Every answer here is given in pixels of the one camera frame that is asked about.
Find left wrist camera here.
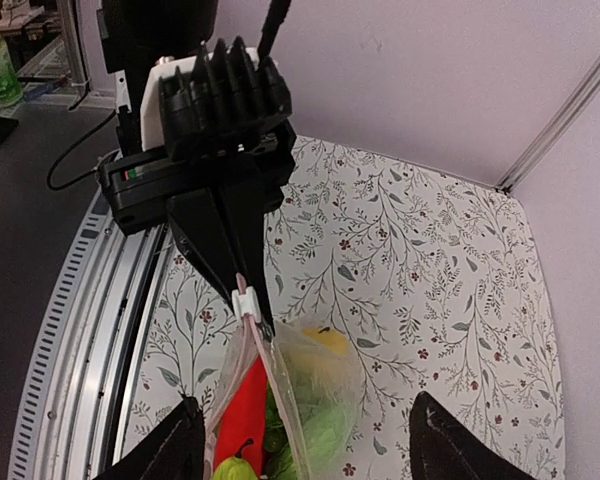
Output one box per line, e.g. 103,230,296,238
139,37,292,160

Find green toy leafy vegetable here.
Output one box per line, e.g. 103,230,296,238
211,438,259,480

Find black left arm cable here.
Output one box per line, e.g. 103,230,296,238
255,0,294,61

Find floral patterned table mat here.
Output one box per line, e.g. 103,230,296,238
124,134,566,480

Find green toy apple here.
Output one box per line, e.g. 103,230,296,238
264,379,361,480

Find orange toy carrot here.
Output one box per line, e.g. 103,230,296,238
214,358,268,476

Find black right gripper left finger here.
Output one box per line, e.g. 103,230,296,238
96,396,206,480

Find yellow toy lemon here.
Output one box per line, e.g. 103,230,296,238
302,327,349,358

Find aluminium front rail base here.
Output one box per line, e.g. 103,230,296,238
7,194,166,479

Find white bag zipper slider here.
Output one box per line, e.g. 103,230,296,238
232,286,260,318

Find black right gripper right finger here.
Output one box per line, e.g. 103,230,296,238
409,391,530,480

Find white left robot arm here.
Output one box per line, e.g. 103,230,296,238
96,1,296,329

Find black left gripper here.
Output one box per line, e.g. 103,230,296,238
96,121,297,327

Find left aluminium corner post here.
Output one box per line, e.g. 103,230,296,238
495,54,600,194

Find clear zip top bag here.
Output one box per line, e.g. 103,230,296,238
204,277,362,479

